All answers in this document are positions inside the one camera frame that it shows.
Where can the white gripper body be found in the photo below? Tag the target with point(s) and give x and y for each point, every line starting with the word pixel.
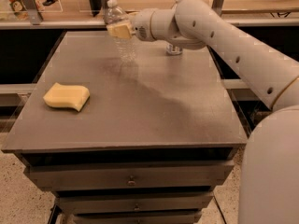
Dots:
pixel 142 25

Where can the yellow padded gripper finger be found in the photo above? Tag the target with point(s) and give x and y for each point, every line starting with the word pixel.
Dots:
pixel 120 29

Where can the clear water bottle red label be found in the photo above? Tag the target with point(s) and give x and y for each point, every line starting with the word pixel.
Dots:
pixel 126 47

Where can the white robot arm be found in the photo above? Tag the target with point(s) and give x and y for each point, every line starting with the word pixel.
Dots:
pixel 269 184

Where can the blue plastic bottle white cap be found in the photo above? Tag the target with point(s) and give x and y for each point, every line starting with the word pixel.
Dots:
pixel 171 49

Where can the small black object on shelf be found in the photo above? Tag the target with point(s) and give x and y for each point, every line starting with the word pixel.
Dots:
pixel 49 2

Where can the yellow sponge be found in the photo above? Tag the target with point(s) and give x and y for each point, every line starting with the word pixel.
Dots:
pixel 66 96

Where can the wooden shelf with metal rails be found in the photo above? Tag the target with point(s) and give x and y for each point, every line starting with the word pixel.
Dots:
pixel 77 13

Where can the colourful snack bag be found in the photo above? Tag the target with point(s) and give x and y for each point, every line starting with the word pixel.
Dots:
pixel 21 10

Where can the grey drawer cabinet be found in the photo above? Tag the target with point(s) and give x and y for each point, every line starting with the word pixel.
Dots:
pixel 157 109

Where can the top drawer with knob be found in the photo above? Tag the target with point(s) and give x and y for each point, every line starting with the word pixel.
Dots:
pixel 130 175

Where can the drawer with knob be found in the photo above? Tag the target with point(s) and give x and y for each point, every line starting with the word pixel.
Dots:
pixel 135 202
pixel 130 175

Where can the middle drawer with knob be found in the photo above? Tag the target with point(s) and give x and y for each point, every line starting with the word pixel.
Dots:
pixel 135 202

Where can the bottom drawer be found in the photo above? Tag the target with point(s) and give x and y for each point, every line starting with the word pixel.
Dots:
pixel 176 217

